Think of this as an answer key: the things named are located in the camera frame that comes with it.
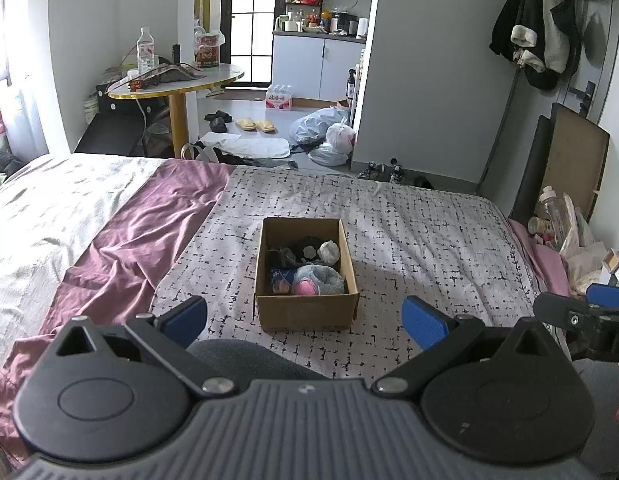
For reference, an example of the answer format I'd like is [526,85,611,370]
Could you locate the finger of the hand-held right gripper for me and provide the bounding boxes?
[533,291,599,335]
[587,284,619,306]

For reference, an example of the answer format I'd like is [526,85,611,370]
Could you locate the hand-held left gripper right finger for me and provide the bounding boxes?
[372,296,563,401]

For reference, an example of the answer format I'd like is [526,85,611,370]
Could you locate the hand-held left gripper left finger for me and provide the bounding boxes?
[54,296,235,400]

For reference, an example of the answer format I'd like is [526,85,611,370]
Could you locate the fluffy blue-grey pink slipper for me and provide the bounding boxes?
[292,264,346,297]

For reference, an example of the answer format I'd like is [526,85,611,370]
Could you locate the dark grey sock bundle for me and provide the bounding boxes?
[267,246,303,268]

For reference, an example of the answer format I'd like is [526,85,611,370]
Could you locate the brown cardboard box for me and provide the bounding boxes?
[254,217,359,333]

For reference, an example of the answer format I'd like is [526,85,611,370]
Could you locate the black white sock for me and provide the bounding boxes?
[290,236,323,261]

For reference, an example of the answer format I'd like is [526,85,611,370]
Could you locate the small white box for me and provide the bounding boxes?
[602,250,619,286]

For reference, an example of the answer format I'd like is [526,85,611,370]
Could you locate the crumpled clear plastic bag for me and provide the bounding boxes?
[559,195,619,296]

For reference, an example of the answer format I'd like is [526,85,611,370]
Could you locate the pink bed sheet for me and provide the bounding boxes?
[507,217,573,298]

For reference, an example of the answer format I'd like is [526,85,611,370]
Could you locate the person's grey trouser leg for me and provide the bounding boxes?
[572,359,619,476]

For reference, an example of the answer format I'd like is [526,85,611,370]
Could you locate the white black patterned blanket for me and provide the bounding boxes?
[150,165,545,381]

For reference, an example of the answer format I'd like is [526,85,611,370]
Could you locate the white plastic bottle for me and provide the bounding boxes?
[537,186,570,248]

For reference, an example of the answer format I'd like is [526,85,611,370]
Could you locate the purple bed cover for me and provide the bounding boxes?
[0,159,238,466]

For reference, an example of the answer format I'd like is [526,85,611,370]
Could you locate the brown wooden board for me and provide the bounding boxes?
[544,105,610,216]

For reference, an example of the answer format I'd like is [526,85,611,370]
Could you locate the black flat board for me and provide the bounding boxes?
[509,115,553,221]

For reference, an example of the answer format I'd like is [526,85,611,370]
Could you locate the white duvet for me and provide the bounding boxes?
[0,154,165,361]

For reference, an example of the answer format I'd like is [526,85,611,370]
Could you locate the black clothes pile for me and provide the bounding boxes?
[200,145,255,166]

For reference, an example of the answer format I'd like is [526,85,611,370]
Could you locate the white floor mat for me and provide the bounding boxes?
[200,133,291,158]

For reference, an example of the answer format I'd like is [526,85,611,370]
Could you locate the black low cabinet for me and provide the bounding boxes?
[74,112,145,156]

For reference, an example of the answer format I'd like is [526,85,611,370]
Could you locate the round gold-edged table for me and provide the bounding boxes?
[107,62,245,158]

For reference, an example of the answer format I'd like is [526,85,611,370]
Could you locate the white red plastic bag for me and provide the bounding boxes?
[325,122,356,153]

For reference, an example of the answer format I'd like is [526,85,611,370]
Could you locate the grey plastic bag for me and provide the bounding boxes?
[290,107,350,146]

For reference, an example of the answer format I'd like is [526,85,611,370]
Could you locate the black cloth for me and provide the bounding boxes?
[0,150,25,178]

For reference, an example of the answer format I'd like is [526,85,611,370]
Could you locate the pack of water bottles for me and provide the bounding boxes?
[266,85,294,111]

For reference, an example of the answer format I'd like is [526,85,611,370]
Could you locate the dark cloth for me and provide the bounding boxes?
[140,62,208,86]

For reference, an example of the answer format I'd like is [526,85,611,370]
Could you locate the white hanging garment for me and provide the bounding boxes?
[512,0,590,73]

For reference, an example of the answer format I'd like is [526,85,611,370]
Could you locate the red label snack tub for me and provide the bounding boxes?
[194,30,225,70]

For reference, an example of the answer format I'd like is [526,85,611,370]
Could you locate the clear water bottle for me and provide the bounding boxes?
[136,26,156,73]

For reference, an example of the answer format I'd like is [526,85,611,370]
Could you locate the white kitchen cabinet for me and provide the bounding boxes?
[272,30,366,102]

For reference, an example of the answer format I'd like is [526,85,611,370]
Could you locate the black hanging jacket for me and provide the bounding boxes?
[489,0,560,91]

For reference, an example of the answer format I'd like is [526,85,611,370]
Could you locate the black framed glass door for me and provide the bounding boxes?
[224,0,280,86]

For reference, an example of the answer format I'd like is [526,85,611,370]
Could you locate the grey door handle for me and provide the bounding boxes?
[569,81,596,113]

